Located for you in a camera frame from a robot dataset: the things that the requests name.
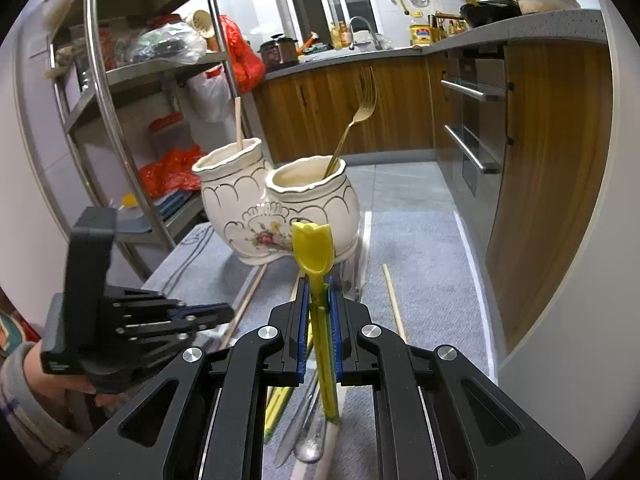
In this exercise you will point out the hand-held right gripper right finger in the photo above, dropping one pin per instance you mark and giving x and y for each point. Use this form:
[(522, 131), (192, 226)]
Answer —
[(335, 340)]

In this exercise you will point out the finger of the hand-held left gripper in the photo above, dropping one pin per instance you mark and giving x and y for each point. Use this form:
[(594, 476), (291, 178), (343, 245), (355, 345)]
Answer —
[(160, 342), (210, 313)]

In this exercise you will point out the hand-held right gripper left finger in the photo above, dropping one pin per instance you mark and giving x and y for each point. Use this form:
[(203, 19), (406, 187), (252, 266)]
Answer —
[(301, 340)]

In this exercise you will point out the yellow green plastic utensil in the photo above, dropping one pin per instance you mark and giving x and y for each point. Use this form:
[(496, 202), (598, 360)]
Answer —
[(280, 405)]

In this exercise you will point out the yellow plastic spoon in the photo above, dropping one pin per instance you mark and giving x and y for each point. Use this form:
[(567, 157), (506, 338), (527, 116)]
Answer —
[(312, 255)]

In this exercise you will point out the metal spoon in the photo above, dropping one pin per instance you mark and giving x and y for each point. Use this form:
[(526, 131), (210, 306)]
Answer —
[(310, 445)]

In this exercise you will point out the white ceramic utensil holder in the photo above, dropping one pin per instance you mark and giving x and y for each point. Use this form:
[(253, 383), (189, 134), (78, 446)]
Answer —
[(320, 210)]

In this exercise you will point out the person's left forearm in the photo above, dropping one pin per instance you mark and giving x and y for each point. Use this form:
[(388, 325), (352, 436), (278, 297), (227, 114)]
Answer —
[(25, 415)]

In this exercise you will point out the person's left hand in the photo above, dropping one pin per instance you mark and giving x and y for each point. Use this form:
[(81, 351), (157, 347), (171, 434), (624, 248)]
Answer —
[(55, 382)]

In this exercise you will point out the yellow-cap plastic bottle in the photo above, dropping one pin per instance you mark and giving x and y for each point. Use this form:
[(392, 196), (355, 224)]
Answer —
[(131, 201)]

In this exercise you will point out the metal table knife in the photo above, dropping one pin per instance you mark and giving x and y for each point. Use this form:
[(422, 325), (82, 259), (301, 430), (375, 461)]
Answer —
[(292, 430)]

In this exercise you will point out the grey mat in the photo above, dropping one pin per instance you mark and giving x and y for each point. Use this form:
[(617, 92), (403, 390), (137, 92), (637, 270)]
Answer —
[(430, 270)]

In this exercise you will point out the red plastic bag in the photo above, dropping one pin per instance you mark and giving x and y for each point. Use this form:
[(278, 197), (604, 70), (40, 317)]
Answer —
[(170, 170), (245, 65)]

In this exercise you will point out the red-lid plastic container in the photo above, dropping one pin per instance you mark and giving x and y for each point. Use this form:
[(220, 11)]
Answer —
[(170, 135)]

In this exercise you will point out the metal shelf rack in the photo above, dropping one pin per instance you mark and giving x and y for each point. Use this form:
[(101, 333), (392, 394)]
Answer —
[(150, 74)]

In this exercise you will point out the white plastic bag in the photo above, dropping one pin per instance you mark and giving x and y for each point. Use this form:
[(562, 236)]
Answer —
[(210, 95)]

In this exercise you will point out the gold metal fork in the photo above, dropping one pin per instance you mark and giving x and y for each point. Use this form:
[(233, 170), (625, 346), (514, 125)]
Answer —
[(357, 115)]

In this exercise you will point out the clear plastic bag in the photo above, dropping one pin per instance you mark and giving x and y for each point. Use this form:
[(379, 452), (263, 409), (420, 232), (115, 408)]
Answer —
[(165, 42)]

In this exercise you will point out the wooden kitchen cabinets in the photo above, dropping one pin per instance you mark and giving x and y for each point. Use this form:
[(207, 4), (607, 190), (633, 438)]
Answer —
[(400, 105)]

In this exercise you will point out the built-in steel oven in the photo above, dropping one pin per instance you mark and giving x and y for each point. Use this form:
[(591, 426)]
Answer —
[(475, 125)]

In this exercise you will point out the beige plastic colander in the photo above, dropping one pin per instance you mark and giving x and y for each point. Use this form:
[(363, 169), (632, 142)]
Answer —
[(202, 22)]

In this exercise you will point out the dark electric cooker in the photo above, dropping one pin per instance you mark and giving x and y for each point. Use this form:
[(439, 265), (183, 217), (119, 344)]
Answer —
[(287, 52)]

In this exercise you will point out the amber glass bottle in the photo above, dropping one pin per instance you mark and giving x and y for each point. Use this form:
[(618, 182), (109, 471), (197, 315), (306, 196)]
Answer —
[(340, 35)]

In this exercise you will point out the chrome kitchen faucet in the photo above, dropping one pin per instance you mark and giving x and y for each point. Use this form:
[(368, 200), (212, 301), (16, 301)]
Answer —
[(372, 36)]

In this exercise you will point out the yellow cooking oil bottle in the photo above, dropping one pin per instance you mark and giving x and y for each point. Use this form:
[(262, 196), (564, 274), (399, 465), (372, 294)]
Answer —
[(421, 35)]

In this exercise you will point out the black wok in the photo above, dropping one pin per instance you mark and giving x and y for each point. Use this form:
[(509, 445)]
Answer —
[(487, 15)]

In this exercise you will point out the grey kitchen countertop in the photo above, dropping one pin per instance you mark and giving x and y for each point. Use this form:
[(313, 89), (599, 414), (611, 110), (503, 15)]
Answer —
[(525, 27)]

